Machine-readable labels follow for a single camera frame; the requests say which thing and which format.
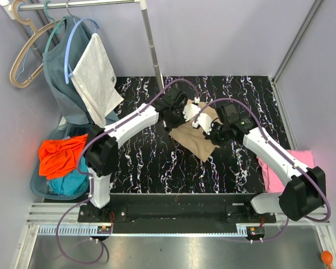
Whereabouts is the beige t shirt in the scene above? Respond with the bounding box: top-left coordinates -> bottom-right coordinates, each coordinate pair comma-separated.
168,101 -> 221,163

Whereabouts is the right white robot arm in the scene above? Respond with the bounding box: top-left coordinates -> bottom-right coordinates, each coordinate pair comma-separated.
194,105 -> 332,222

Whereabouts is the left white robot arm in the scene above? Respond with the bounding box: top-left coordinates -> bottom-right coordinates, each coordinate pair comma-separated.
82,87 -> 188,222

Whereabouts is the folded pink t shirt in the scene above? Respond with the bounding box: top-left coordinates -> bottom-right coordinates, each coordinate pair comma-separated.
257,150 -> 315,193

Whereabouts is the white hanging t shirt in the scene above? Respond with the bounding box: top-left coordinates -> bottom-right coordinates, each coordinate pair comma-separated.
71,33 -> 124,127

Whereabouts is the teal blue t shirt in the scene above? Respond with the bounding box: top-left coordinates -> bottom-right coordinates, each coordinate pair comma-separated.
48,169 -> 89,197

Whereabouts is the orange t shirt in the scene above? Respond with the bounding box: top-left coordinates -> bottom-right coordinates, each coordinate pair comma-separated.
38,134 -> 88,180

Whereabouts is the grey-green hanging t shirt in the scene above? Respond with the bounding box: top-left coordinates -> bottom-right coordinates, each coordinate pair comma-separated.
43,15 -> 119,125

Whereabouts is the light blue hanger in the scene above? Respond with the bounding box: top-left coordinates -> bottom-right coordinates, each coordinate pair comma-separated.
64,18 -> 100,84

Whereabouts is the green hanger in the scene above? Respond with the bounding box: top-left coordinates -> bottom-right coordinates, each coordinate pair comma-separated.
44,0 -> 66,53

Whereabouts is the blue plastic laundry basket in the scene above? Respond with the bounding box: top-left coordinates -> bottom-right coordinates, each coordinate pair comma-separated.
30,123 -> 92,201

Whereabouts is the beige wooden hanger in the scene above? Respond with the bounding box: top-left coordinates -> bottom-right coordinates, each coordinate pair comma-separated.
9,0 -> 58,89

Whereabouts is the orange ball tool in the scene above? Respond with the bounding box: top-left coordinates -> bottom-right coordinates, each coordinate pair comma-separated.
321,251 -> 333,269

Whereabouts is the metal clothes rack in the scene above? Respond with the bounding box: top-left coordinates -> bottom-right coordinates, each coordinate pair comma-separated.
0,0 -> 164,90

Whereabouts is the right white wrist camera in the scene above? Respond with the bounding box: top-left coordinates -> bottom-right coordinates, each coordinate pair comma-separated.
192,113 -> 213,135

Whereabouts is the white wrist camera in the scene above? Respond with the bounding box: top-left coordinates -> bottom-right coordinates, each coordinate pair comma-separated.
192,113 -> 213,135
183,98 -> 200,122

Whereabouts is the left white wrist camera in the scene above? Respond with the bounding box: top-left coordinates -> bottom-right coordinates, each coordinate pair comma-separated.
183,98 -> 200,122

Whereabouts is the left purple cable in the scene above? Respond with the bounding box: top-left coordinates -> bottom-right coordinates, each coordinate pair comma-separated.
55,78 -> 201,265

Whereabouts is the purple cable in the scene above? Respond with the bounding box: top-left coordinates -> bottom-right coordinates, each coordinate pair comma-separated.
192,97 -> 333,244
55,78 -> 201,265

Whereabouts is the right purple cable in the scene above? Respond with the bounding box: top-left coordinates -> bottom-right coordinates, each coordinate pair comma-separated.
192,97 -> 333,244

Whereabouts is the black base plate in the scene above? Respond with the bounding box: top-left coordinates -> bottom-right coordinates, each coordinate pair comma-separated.
78,193 -> 276,236

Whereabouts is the aluminium frame rail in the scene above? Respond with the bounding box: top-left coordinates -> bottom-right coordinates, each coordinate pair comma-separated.
270,0 -> 325,85

